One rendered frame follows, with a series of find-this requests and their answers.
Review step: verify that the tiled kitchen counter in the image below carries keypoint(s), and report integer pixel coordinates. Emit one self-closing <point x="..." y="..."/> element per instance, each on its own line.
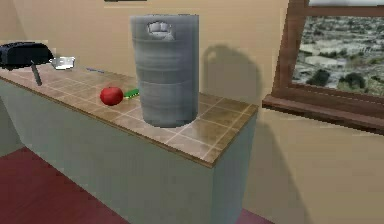
<point x="116" y="146"/>

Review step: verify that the grey metal keg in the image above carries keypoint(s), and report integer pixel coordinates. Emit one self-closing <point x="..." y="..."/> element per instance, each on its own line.
<point x="165" y="76"/>

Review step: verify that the green flat sponge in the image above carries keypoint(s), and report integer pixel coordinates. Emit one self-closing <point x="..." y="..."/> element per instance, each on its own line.
<point x="132" y="93"/>

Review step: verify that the red apple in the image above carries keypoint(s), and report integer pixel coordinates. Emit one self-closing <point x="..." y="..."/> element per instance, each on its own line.
<point x="111" y="96"/>

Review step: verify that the blue flat utensil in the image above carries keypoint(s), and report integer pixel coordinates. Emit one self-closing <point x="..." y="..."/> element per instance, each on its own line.
<point x="95" y="70"/>

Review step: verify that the silver metal pan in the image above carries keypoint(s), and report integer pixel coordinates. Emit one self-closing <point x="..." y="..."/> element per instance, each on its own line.
<point x="63" y="62"/>

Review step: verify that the brown wooden window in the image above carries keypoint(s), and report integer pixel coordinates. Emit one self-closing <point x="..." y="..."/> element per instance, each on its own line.
<point x="333" y="66"/>

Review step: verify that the black toaster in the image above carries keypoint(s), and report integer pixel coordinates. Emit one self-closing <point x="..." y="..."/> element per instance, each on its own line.
<point x="23" y="54"/>

